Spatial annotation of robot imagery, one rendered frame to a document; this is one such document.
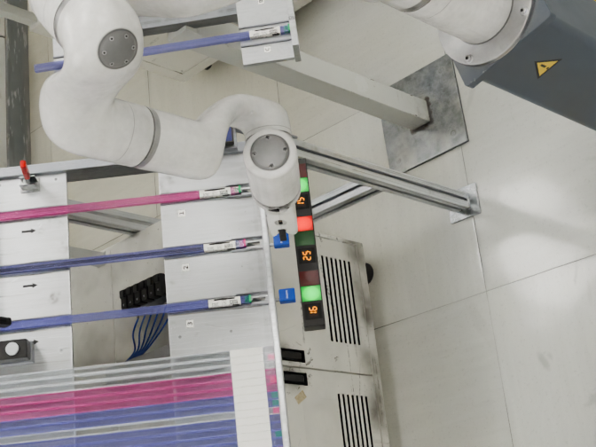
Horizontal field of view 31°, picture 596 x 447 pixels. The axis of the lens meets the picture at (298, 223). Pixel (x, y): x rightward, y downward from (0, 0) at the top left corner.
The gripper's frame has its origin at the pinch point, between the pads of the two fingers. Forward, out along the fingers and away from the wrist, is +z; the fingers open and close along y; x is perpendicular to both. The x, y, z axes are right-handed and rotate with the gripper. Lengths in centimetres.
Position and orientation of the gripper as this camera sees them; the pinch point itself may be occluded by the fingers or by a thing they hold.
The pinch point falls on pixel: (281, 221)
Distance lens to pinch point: 197.2
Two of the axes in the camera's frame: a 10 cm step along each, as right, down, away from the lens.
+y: -1.2, -9.3, 3.4
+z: 0.4, 3.4, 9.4
